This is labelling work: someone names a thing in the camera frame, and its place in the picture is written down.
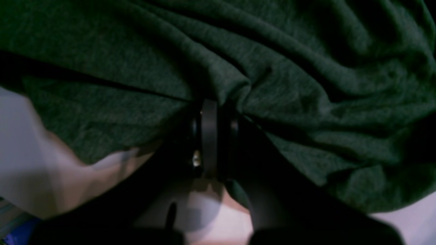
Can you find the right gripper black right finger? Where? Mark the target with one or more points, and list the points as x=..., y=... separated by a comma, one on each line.
x=286, y=208

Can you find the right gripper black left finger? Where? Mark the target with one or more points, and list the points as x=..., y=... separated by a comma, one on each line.
x=150, y=206

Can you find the dark green long-sleeve t-shirt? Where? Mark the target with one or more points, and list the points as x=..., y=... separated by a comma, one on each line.
x=345, y=89

